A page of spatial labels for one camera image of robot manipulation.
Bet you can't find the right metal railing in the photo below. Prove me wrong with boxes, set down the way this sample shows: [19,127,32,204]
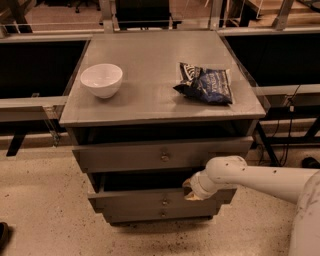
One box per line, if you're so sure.
[219,29,320,166]

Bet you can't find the left metal railing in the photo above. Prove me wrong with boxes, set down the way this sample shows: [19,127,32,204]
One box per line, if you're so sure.
[0,33,91,157]

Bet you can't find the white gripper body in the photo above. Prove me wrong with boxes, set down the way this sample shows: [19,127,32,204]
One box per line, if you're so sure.
[190,170,220,200]

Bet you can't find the black floor cable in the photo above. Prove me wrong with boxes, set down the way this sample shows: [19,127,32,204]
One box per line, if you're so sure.
[256,84,301,167]

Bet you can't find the white ceramic bowl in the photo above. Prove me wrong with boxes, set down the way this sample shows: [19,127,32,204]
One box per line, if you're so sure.
[80,64,123,98]

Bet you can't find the grey bottom drawer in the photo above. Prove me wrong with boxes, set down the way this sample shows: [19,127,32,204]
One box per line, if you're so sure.
[103,207,219,224]

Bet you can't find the black shoe at left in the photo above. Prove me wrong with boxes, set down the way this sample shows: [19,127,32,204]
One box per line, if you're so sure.
[0,222,9,249]

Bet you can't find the black shoe at right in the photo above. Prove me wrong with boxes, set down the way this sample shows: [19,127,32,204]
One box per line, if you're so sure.
[302,157,320,169]

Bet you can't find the grey drawer cabinet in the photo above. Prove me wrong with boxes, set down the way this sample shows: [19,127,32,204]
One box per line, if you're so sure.
[59,30,267,226]

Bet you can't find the black shoe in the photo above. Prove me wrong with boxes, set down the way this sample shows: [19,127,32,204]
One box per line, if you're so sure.
[302,157,320,169]
[0,222,9,249]

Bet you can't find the grey top drawer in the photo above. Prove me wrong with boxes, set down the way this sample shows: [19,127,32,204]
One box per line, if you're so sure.
[73,136,253,173]

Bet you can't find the blue chip bag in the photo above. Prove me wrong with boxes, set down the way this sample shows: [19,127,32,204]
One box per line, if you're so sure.
[174,63,233,105]

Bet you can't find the grey drawer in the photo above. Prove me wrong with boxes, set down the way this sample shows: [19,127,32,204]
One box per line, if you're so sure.
[103,207,219,224]
[73,136,253,173]
[88,170,236,214]

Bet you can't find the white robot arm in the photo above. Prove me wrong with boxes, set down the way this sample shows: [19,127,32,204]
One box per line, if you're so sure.
[182,156,320,256]

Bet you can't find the metal railing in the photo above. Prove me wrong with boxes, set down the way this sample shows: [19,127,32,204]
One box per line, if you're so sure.
[219,29,320,166]
[0,33,91,157]

